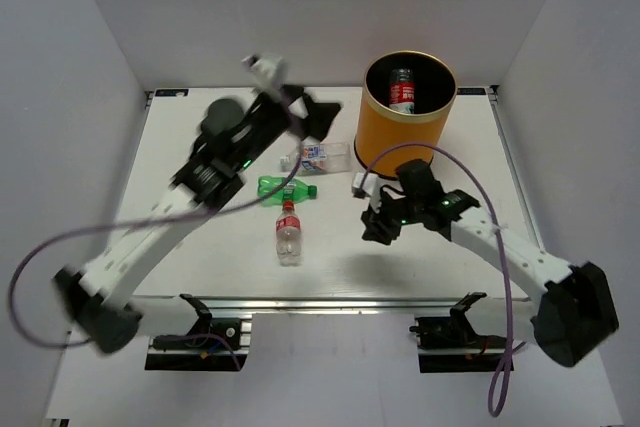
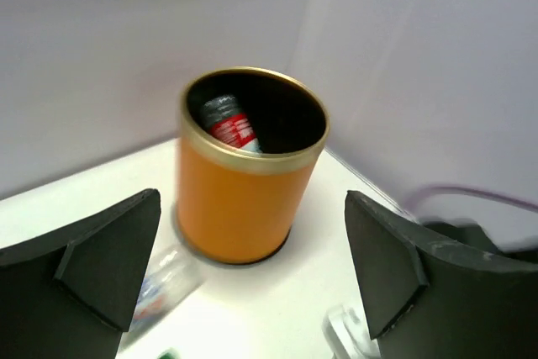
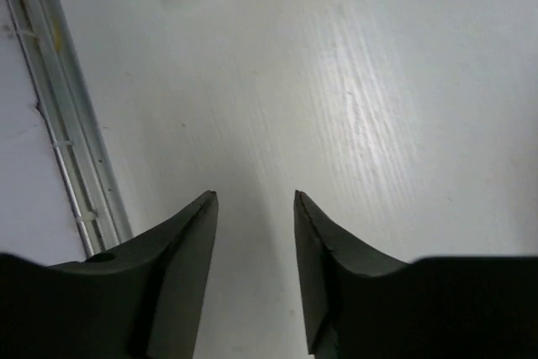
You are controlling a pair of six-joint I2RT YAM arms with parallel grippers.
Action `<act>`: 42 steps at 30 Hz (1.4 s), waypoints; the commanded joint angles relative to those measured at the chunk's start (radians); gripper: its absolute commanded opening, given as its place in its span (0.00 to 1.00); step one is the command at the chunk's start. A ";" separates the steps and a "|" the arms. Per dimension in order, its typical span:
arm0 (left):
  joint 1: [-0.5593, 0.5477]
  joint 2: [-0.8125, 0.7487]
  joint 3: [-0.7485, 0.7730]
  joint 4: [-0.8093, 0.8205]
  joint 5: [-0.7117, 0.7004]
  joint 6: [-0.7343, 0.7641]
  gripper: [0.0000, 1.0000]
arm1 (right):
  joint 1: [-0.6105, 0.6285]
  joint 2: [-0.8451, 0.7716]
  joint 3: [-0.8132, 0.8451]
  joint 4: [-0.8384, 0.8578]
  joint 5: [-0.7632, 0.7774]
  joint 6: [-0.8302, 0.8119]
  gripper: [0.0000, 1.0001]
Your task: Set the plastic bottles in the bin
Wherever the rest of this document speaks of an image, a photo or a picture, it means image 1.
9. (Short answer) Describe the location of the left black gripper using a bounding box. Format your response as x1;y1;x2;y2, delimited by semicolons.
232;83;340;172

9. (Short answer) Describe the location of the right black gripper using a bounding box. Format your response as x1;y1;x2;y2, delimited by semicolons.
361;187;422;246

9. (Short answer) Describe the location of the clear bottle blue orange label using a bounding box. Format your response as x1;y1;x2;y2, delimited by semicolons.
298;142;351;175

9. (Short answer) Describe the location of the green plastic bottle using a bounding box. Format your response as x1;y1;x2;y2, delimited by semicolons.
257;176;318;206

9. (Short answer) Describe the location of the red label bottle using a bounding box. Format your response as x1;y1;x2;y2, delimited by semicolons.
388;68;415;115
275;201;302;266

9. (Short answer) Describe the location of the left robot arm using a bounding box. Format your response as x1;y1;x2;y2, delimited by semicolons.
53;85;341;355

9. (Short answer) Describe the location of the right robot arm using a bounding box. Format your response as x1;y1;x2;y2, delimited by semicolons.
352;159;619;367

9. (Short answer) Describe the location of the orange cylindrical bin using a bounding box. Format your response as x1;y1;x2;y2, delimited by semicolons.
354;51;458;179

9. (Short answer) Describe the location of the red label bottle upright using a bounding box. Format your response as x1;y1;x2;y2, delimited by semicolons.
275;201;302;266

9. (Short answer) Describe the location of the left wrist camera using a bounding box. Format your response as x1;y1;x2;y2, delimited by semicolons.
242;53;288;91

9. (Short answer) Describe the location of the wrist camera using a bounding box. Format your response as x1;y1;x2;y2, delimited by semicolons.
242;53;288;91
351;172;380;199

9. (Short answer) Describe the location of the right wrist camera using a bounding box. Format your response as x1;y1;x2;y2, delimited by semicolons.
351;172;380;199

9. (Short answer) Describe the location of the aluminium table rail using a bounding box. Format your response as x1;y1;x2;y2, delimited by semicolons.
134;296;531;316

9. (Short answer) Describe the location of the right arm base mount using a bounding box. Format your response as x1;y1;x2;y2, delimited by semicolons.
409;292;506;374

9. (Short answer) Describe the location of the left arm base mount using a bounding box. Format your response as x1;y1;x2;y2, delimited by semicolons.
138;294;248;372

